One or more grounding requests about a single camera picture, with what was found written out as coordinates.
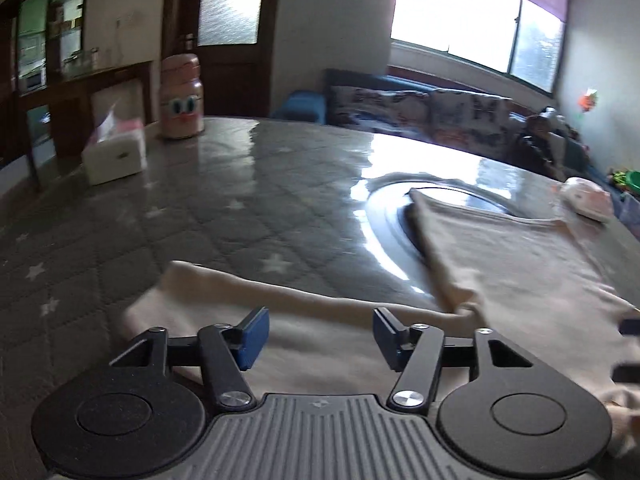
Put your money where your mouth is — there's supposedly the pink cartoon water bottle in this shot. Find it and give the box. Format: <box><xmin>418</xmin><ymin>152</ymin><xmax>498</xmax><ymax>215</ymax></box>
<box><xmin>159</xmin><ymin>54</ymin><xmax>205</xmax><ymax>139</ymax></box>

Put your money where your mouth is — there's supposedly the large sliding window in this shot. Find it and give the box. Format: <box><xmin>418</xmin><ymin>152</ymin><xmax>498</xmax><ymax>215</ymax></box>
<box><xmin>390</xmin><ymin>0</ymin><xmax>571</xmax><ymax>93</ymax></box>

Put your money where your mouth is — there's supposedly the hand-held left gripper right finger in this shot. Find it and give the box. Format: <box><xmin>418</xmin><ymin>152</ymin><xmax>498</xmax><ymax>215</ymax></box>
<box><xmin>373</xmin><ymin>306</ymin><xmax>536</xmax><ymax>413</ymax></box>

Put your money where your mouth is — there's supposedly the brown frosted glass door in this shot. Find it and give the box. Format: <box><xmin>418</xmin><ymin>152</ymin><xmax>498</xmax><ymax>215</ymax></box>
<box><xmin>160</xmin><ymin>0</ymin><xmax>283</xmax><ymax>118</ymax></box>

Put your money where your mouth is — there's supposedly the green plastic bowl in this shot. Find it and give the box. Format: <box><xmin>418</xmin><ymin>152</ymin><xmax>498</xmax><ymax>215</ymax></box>
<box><xmin>612</xmin><ymin>169</ymin><xmax>640</xmax><ymax>193</ymax></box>

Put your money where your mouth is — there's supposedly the blue sofa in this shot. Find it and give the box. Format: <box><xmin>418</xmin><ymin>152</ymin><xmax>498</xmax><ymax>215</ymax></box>
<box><xmin>270</xmin><ymin>67</ymin><xmax>591</xmax><ymax>176</ymax></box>

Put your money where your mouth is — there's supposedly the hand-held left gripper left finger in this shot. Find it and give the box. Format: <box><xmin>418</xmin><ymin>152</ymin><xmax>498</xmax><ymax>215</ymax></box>
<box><xmin>107</xmin><ymin>306</ymin><xmax>271</xmax><ymax>411</ymax></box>

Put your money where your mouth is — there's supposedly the white tissue box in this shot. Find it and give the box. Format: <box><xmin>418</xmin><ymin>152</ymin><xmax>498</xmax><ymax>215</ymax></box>
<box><xmin>81</xmin><ymin>102</ymin><xmax>147</xmax><ymax>186</ymax></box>

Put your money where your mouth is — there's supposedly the wooden glass display cabinet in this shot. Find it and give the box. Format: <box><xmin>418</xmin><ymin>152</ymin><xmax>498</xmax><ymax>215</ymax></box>
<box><xmin>0</xmin><ymin>0</ymin><xmax>96</xmax><ymax>161</ymax></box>

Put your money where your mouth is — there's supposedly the pink white tissue pack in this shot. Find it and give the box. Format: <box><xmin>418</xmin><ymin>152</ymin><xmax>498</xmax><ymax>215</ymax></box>
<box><xmin>560</xmin><ymin>176</ymin><xmax>613</xmax><ymax>223</ymax></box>

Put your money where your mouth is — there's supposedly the black round induction cooktop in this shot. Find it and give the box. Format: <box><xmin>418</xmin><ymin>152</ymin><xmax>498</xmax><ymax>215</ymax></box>
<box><xmin>367</xmin><ymin>176</ymin><xmax>523</xmax><ymax>266</ymax></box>

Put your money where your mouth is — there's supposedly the cream long-sleeved shirt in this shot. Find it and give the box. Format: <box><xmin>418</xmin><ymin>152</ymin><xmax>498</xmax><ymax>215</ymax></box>
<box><xmin>120</xmin><ymin>187</ymin><xmax>640</xmax><ymax>456</ymax></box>

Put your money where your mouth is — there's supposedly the butterfly print cushion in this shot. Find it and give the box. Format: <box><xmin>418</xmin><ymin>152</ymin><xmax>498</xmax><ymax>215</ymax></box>
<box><xmin>327</xmin><ymin>85</ymin><xmax>431</xmax><ymax>136</ymax></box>
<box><xmin>430</xmin><ymin>87</ymin><xmax>513</xmax><ymax>148</ymax></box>

